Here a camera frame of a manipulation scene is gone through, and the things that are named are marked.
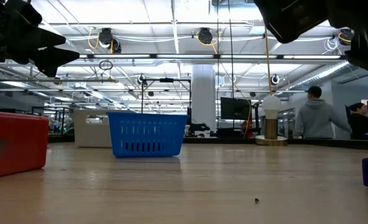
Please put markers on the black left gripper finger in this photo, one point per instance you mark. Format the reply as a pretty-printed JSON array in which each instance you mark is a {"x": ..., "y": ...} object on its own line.
[
  {"x": 53, "y": 59},
  {"x": 47, "y": 39}
]

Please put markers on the large red plastic box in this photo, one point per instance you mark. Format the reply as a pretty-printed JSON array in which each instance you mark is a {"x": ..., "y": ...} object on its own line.
[{"x": 16, "y": 146}]

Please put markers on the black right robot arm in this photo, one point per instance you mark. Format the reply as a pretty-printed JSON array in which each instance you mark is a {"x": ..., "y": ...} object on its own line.
[{"x": 296, "y": 18}]

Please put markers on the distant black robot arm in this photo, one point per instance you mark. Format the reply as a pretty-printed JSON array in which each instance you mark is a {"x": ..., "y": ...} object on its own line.
[{"x": 199, "y": 127}]

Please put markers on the long ceiling light bar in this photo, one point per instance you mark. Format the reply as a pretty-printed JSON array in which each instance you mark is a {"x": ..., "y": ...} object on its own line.
[{"x": 125, "y": 56}]

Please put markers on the beige plastic bin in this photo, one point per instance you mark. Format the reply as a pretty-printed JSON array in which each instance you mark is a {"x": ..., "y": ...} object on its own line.
[{"x": 90, "y": 133}]

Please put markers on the blue plastic basket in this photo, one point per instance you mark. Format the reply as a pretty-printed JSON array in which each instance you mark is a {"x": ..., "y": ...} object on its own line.
[{"x": 146, "y": 133}]

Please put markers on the white square pillar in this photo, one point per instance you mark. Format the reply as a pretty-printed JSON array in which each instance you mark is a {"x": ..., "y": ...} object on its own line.
[{"x": 203, "y": 102}]

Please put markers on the black monitor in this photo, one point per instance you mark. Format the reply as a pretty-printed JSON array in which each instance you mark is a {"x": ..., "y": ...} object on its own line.
[{"x": 233, "y": 109}]

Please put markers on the red orange distant object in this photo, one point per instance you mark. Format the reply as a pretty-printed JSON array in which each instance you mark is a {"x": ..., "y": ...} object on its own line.
[{"x": 247, "y": 127}]

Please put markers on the white bulb lamp wooden base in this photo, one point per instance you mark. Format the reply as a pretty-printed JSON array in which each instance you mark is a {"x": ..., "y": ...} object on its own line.
[{"x": 271, "y": 107}]

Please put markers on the tiny black speck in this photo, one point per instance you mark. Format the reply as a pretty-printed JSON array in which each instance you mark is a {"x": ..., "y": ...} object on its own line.
[{"x": 256, "y": 200}]

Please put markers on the standing person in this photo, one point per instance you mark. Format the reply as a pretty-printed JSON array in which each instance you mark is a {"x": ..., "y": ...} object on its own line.
[{"x": 316, "y": 118}]

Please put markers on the seated person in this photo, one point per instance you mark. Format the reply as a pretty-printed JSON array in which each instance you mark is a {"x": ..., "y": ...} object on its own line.
[{"x": 359, "y": 124}]

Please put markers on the low black aluminium frame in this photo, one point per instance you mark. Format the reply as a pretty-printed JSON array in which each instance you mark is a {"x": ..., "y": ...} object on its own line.
[{"x": 47, "y": 107}]

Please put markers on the black table border rail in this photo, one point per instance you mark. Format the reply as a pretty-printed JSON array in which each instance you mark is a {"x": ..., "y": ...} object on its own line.
[{"x": 221, "y": 140}]

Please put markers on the silver ventilation duct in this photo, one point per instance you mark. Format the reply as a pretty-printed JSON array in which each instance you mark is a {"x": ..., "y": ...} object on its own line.
[{"x": 327, "y": 73}]

